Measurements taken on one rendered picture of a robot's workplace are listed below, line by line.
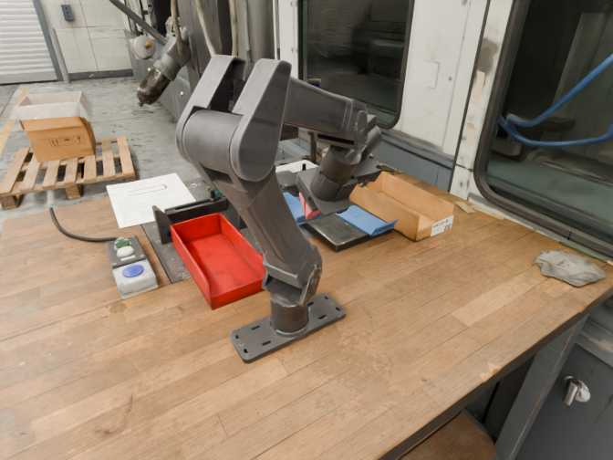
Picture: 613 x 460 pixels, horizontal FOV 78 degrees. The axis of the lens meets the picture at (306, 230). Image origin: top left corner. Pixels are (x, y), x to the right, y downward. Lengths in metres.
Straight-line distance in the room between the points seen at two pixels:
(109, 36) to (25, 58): 1.66
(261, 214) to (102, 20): 9.66
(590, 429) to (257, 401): 0.98
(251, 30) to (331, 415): 0.72
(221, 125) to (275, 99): 0.06
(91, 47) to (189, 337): 9.54
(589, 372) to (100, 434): 1.09
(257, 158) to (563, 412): 1.17
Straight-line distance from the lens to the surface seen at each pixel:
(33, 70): 10.08
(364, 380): 0.61
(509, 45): 1.11
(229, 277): 0.79
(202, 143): 0.40
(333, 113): 0.54
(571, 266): 0.95
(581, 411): 1.33
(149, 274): 0.80
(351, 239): 0.87
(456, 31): 1.29
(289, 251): 0.53
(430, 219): 1.03
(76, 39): 10.04
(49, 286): 0.92
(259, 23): 0.87
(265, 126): 0.40
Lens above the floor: 1.38
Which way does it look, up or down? 31 degrees down
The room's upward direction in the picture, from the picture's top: straight up
